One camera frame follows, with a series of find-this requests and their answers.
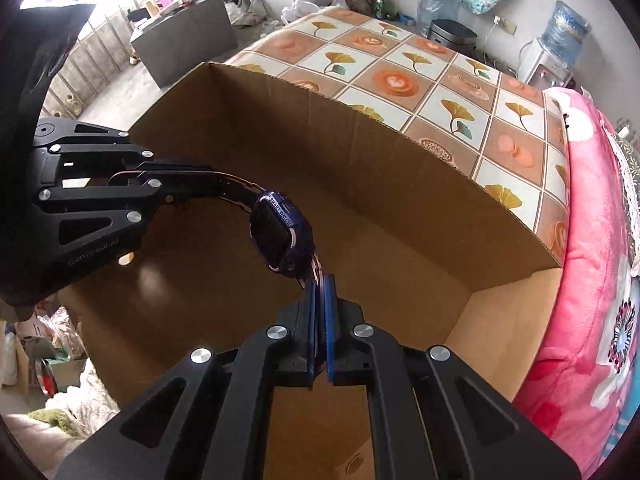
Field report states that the grey cabinet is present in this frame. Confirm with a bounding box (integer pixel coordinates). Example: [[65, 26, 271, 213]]
[[130, 0, 238, 88]]

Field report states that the dark purple smart watch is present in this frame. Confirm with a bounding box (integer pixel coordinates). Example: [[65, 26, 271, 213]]
[[107, 170, 326, 291]]

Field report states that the white plastic bag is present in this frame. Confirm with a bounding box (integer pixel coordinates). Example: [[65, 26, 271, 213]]
[[280, 0, 351, 26]]

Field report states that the pink floral blanket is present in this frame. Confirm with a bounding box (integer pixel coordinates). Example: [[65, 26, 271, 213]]
[[512, 85, 640, 478]]

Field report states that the green fuzzy cloth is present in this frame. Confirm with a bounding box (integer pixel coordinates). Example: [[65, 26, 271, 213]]
[[27, 407, 76, 431]]

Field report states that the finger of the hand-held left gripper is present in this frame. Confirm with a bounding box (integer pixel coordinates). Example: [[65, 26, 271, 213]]
[[31, 172, 226, 266], [31, 117, 218, 188]]

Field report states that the large clear plastic bottle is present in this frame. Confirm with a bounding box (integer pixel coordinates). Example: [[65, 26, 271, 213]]
[[417, 0, 461, 36]]

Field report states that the table with leaf patterned cover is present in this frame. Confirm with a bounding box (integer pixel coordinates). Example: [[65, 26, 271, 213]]
[[222, 6, 571, 266]]

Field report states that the white fluffy blanket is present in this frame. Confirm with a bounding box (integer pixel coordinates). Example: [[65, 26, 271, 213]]
[[0, 360, 121, 480]]

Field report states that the white water dispenser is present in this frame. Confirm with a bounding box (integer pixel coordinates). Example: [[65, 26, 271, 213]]
[[520, 37, 576, 91]]

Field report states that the blue water jug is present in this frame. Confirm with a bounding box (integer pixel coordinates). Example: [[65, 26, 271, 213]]
[[542, 1, 592, 68]]

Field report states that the brown cardboard box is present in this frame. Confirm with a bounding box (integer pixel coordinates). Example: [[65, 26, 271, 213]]
[[60, 61, 563, 480]]

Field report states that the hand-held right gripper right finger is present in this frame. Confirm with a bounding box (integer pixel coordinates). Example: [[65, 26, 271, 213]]
[[324, 274, 583, 480]]

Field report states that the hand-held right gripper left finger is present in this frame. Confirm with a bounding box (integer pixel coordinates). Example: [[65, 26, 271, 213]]
[[54, 280, 326, 480]]

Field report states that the black rice cooker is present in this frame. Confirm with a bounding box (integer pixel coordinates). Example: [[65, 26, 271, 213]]
[[427, 19, 478, 56]]

